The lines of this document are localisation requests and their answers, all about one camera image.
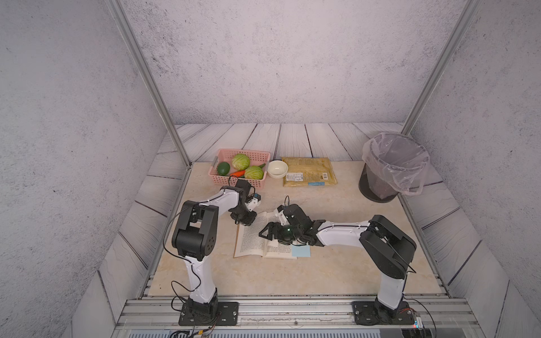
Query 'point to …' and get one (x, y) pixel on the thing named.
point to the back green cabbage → (240, 162)
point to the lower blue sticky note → (303, 251)
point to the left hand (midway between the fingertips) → (251, 222)
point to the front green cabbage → (254, 172)
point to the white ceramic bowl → (277, 169)
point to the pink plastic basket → (223, 155)
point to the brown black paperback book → (249, 243)
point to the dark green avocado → (222, 168)
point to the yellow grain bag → (308, 171)
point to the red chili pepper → (238, 173)
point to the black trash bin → (365, 189)
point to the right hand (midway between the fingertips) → (264, 238)
